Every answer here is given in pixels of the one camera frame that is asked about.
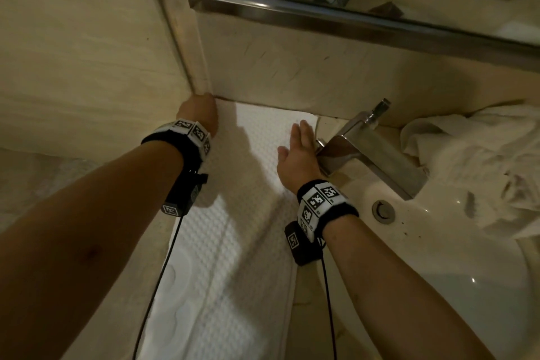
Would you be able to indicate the large white towel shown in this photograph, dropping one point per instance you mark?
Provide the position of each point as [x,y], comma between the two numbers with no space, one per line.
[472,149]

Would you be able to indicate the white sink basin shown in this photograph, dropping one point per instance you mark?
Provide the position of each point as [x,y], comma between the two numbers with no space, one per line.
[464,288]

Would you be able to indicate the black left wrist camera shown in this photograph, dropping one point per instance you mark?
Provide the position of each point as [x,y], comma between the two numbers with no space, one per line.
[183,195]

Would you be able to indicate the right marker wrist band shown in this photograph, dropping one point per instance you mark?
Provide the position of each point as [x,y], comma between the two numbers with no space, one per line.
[325,208]

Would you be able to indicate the beige marble countertop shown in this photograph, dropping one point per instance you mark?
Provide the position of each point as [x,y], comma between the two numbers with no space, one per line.
[307,330]

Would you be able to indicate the left marker wrist band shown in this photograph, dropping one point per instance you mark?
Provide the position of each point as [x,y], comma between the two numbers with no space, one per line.
[185,136]

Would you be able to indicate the person's right hand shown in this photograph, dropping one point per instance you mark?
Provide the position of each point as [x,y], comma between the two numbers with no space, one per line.
[299,161]

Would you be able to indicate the chrome sink drain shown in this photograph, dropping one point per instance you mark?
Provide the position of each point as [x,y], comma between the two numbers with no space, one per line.
[383,210]

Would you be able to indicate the person's left forearm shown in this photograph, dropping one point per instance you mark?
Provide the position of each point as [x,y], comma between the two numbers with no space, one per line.
[84,246]

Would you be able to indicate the small white towel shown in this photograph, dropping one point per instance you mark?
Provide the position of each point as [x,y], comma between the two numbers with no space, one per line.
[236,267]

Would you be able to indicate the person's left hand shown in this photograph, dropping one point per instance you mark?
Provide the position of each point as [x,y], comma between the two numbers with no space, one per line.
[200,111]

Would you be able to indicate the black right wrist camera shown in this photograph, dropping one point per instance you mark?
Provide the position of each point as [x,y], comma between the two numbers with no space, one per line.
[303,250]

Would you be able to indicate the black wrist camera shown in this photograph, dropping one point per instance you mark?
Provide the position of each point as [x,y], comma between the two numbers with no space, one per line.
[303,250]
[183,195]

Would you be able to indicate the chrome faucet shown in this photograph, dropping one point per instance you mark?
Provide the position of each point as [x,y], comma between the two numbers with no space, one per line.
[379,157]

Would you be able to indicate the marker wrist band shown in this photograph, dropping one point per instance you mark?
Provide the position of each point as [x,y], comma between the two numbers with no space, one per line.
[185,136]
[325,208]

